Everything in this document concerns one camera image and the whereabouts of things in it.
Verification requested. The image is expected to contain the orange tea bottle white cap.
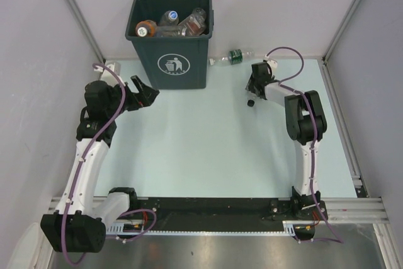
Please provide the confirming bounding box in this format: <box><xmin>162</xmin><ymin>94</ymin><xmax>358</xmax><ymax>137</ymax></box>
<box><xmin>135</xmin><ymin>20</ymin><xmax>157</xmax><ymax>38</ymax></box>

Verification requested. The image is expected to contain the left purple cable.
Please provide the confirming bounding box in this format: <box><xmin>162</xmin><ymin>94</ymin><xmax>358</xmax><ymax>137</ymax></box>
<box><xmin>60</xmin><ymin>63</ymin><xmax>157</xmax><ymax>265</ymax></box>

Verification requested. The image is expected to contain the green label clear bottle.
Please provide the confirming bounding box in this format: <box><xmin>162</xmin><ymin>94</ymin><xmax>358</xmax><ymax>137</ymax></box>
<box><xmin>208</xmin><ymin>49</ymin><xmax>254</xmax><ymax>66</ymax></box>

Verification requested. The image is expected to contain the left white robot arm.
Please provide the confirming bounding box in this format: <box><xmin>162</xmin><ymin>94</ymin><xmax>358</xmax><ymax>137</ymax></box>
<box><xmin>40</xmin><ymin>76</ymin><xmax>159</xmax><ymax>253</ymax></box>

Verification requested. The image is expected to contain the clear cup silver base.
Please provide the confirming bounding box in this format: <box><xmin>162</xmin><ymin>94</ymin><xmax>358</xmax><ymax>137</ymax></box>
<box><xmin>155</xmin><ymin>25</ymin><xmax>186</xmax><ymax>37</ymax></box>

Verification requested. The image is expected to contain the large clear bottle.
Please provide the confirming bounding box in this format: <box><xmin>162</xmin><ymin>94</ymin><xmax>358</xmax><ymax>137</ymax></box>
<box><xmin>179</xmin><ymin>8</ymin><xmax>207</xmax><ymax>36</ymax></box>

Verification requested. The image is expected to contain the pepsi label clear bottle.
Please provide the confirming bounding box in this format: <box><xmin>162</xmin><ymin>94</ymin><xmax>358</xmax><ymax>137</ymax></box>
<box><xmin>247</xmin><ymin>92</ymin><xmax>256</xmax><ymax>108</ymax></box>

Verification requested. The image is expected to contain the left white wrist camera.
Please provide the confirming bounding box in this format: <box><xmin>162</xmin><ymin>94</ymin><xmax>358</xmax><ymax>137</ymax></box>
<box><xmin>93</xmin><ymin>61</ymin><xmax>124</xmax><ymax>87</ymax></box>

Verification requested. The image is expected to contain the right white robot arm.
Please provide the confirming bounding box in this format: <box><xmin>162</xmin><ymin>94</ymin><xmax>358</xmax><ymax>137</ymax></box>
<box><xmin>246</xmin><ymin>61</ymin><xmax>327</xmax><ymax>220</ymax></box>

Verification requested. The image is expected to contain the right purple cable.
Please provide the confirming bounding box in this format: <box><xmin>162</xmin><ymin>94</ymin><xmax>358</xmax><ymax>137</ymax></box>
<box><xmin>267</xmin><ymin>47</ymin><xmax>344</xmax><ymax>244</ymax></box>

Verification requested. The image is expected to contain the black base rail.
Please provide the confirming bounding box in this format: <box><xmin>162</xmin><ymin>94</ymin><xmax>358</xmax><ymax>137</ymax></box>
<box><xmin>106</xmin><ymin>196</ymin><xmax>328</xmax><ymax>235</ymax></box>

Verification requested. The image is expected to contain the clear bottle white cap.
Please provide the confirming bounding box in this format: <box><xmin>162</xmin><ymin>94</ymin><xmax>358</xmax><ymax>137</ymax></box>
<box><xmin>157</xmin><ymin>10</ymin><xmax>179</xmax><ymax>26</ymax></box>

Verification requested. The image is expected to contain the dark green plastic bin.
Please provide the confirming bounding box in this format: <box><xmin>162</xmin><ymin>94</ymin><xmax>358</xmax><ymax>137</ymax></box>
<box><xmin>125</xmin><ymin>0</ymin><xmax>214</xmax><ymax>89</ymax></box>

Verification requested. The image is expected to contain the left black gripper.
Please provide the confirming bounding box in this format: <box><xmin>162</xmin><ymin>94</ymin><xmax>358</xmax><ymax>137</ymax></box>
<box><xmin>106</xmin><ymin>76</ymin><xmax>158</xmax><ymax>118</ymax></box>

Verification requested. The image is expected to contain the purple cable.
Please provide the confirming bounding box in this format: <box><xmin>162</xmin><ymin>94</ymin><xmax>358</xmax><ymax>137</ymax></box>
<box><xmin>60</xmin><ymin>63</ymin><xmax>157</xmax><ymax>265</ymax></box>
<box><xmin>267</xmin><ymin>47</ymin><xmax>344</xmax><ymax>244</ymax></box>

